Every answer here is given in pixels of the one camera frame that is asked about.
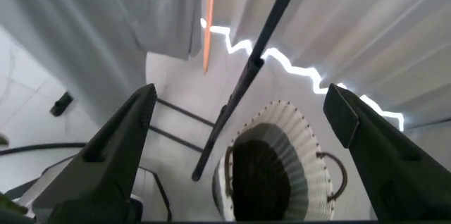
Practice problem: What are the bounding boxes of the white curtain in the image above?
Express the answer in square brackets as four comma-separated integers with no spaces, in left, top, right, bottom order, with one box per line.
[199,0,451,133]

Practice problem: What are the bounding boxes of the black cable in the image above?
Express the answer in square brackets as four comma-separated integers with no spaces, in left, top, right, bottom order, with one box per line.
[0,142,87,157]

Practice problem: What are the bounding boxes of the white laundry basket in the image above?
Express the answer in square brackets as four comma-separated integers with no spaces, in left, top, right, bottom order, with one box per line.
[211,99,349,222]

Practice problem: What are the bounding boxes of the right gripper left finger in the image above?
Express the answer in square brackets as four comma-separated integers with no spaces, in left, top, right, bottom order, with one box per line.
[32,82,158,223]

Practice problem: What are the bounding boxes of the pink clothes hanger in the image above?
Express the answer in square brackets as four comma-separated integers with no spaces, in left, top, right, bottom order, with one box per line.
[202,0,218,74]

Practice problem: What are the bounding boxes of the black clothes rack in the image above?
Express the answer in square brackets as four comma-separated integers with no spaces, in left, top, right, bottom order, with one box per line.
[49,0,307,182]

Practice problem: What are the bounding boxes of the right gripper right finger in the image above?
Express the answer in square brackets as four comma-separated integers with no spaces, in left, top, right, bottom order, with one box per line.
[323,82,451,223]

